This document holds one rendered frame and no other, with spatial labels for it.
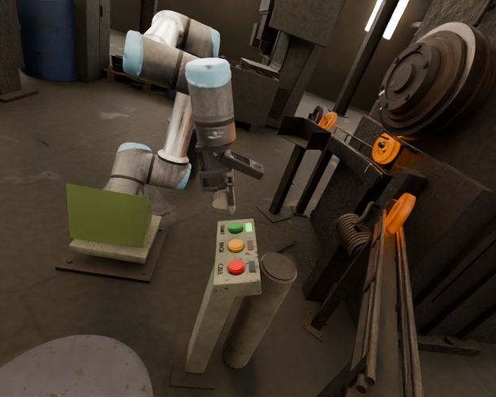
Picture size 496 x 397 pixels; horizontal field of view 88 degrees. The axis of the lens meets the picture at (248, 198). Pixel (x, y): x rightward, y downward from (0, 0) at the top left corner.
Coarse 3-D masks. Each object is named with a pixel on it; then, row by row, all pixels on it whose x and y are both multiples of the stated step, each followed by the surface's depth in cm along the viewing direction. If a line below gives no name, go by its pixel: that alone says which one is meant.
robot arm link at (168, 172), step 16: (192, 32) 101; (208, 32) 103; (192, 48) 104; (208, 48) 105; (176, 96) 113; (176, 112) 114; (192, 112) 115; (176, 128) 116; (192, 128) 121; (176, 144) 119; (160, 160) 121; (176, 160) 121; (160, 176) 122; (176, 176) 124
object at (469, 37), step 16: (432, 32) 112; (464, 32) 97; (480, 48) 93; (464, 64) 94; (480, 64) 93; (464, 80) 93; (448, 96) 98; (464, 96) 96; (448, 112) 100; (384, 128) 129; (416, 128) 109; (432, 128) 107
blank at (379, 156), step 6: (378, 138) 134; (390, 138) 126; (390, 144) 125; (396, 144) 122; (372, 150) 136; (378, 150) 132; (390, 150) 124; (396, 150) 123; (372, 156) 136; (378, 156) 131; (384, 156) 127; (390, 156) 124; (378, 162) 131; (384, 162) 128
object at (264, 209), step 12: (288, 120) 175; (300, 120) 182; (288, 132) 183; (300, 132) 186; (312, 132) 179; (324, 132) 163; (300, 144) 167; (312, 144) 162; (324, 144) 171; (300, 156) 176; (288, 168) 182; (288, 180) 185; (276, 192) 194; (276, 204) 196; (276, 216) 200; (288, 216) 205
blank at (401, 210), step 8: (400, 200) 92; (408, 200) 85; (392, 208) 98; (400, 208) 85; (408, 208) 84; (392, 216) 89; (400, 216) 84; (392, 224) 86; (400, 224) 85; (392, 232) 88
